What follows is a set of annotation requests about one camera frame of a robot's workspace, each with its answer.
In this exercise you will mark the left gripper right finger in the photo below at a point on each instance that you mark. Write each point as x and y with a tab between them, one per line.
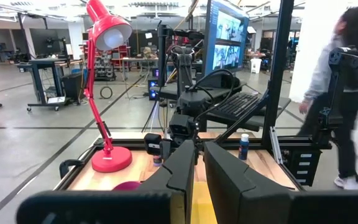
238	193

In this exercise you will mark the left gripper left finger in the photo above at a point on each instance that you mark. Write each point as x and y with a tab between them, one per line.
182	174

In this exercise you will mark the small purple paint bottle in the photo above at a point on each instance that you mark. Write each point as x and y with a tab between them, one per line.
157	161

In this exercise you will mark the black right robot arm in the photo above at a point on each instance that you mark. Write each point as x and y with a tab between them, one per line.
185	71

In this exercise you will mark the small blue paint bottle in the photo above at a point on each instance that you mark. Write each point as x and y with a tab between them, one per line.
243	149

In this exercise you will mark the yellow translucent plastic bin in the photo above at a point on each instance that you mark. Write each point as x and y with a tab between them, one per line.
202	205

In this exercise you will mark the red lamp stand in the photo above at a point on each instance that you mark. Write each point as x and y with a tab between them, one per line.
110	160

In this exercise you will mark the maroon plastic cup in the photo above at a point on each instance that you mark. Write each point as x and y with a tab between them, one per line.
126	186

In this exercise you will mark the computer tower blue lights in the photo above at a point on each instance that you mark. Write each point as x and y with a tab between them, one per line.
153	90

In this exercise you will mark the black keyboard tray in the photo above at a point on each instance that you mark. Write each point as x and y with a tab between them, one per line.
166	90

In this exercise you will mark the black control box white labels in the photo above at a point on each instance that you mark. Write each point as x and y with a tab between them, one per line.
303	165

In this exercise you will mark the black equipment stand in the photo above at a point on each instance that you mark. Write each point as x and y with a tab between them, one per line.
162	56

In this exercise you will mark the black keyboard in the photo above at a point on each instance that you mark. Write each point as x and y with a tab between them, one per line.
236	104

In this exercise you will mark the white round pillar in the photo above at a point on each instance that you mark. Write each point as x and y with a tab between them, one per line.
76	40

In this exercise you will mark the large computer monitor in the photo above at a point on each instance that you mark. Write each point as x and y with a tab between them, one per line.
225	34

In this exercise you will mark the black rolling desk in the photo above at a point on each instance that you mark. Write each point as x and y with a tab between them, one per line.
42	62

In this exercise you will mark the person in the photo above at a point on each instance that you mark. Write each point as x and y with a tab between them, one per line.
322	71

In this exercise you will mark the black robot device blue joints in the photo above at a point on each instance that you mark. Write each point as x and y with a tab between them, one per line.
346	81

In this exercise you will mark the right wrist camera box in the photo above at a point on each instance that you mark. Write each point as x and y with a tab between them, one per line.
181	125

